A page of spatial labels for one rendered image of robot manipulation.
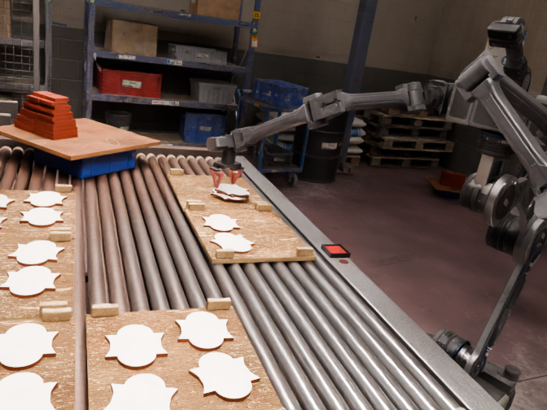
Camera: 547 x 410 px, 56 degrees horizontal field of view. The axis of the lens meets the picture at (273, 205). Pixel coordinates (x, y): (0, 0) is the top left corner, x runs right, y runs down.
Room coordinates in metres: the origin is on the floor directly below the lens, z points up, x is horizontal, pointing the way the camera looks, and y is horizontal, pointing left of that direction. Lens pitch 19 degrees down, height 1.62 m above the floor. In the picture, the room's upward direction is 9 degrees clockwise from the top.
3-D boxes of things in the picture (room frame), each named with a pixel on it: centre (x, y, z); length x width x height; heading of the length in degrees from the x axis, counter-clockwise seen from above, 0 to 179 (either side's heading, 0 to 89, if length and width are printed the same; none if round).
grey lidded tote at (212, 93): (6.23, 0.95, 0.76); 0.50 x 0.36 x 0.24; 122
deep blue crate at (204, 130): (6.24, 1.03, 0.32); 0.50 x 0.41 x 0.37; 112
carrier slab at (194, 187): (2.01, 0.25, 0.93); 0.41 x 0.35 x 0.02; 22
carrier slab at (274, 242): (1.63, 0.08, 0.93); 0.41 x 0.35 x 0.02; 24
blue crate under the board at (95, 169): (2.13, 0.84, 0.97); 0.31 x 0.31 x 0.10; 63
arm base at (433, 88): (1.97, -0.52, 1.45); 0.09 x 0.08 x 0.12; 46
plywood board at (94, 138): (2.18, 0.89, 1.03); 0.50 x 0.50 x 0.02; 63
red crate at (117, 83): (5.83, 1.84, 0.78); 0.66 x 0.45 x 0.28; 116
